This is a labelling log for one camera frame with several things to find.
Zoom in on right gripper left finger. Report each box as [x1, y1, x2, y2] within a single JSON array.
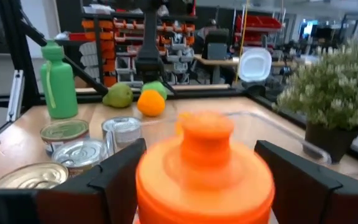
[[35, 138, 147, 224]]

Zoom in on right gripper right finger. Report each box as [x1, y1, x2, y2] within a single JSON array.
[[254, 139, 358, 224]]

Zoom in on blue-label gold tin can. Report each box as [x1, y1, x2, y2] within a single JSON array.
[[40, 119, 90, 155], [0, 161, 70, 190]]

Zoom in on orange plastic bottle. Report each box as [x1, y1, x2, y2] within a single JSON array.
[[134, 111, 276, 224]]

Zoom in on green toy pear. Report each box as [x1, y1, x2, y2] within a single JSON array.
[[102, 82, 134, 109]]

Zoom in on toy orange fruit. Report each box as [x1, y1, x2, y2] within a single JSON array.
[[136, 89, 167, 118]]

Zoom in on green plastic bottle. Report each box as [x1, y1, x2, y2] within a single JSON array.
[[40, 39, 79, 119]]

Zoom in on green toy apple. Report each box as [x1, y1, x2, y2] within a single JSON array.
[[140, 80, 168, 101]]

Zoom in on clear plastic bin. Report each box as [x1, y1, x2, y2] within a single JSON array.
[[106, 110, 334, 166]]

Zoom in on green potted plant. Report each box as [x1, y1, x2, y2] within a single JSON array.
[[272, 39, 358, 165]]

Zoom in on white plastic container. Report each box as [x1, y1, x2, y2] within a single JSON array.
[[237, 47, 273, 83]]

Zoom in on shelf rack orange bins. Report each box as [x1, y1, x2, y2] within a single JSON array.
[[81, 12, 197, 88]]

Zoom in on wooden desk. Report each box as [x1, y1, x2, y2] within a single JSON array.
[[193, 54, 295, 85]]

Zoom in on black office chair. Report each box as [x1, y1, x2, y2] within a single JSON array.
[[202, 28, 231, 60]]

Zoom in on red storage bins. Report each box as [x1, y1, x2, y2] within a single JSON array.
[[234, 14, 283, 48]]

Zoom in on person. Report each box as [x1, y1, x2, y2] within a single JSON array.
[[196, 17, 229, 41]]

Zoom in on silver frame bracket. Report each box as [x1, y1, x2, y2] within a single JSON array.
[[6, 69, 25, 123]]

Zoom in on yellow cable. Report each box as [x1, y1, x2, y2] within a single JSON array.
[[234, 0, 250, 82]]

